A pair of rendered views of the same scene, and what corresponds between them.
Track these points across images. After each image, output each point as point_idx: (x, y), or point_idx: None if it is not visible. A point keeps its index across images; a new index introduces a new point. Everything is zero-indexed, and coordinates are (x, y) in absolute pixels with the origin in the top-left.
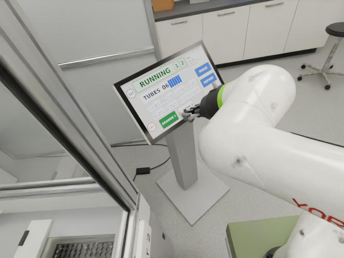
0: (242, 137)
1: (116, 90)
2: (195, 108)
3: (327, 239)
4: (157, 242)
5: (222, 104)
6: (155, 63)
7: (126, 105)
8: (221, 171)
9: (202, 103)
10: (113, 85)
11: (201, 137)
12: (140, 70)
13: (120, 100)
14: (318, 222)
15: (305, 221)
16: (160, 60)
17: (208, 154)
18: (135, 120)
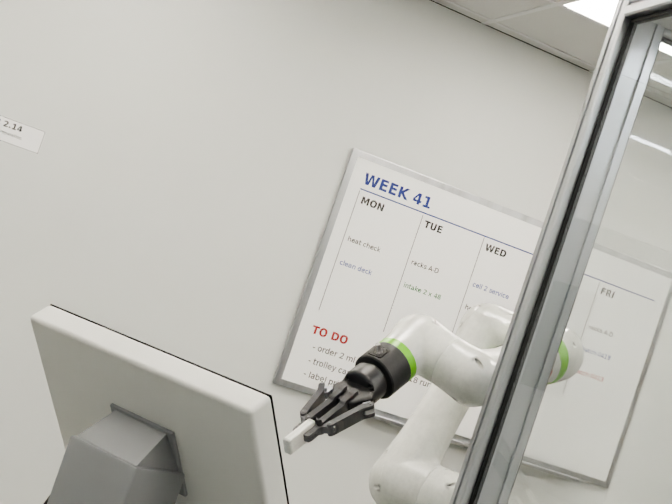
0: (495, 354)
1: (273, 411)
2: (350, 399)
3: (456, 474)
4: None
5: (414, 360)
6: (170, 353)
7: (280, 449)
8: None
9: (377, 377)
10: (268, 401)
11: (487, 368)
12: (208, 369)
13: (260, 446)
14: (438, 474)
15: (435, 483)
16: None
17: None
18: (285, 490)
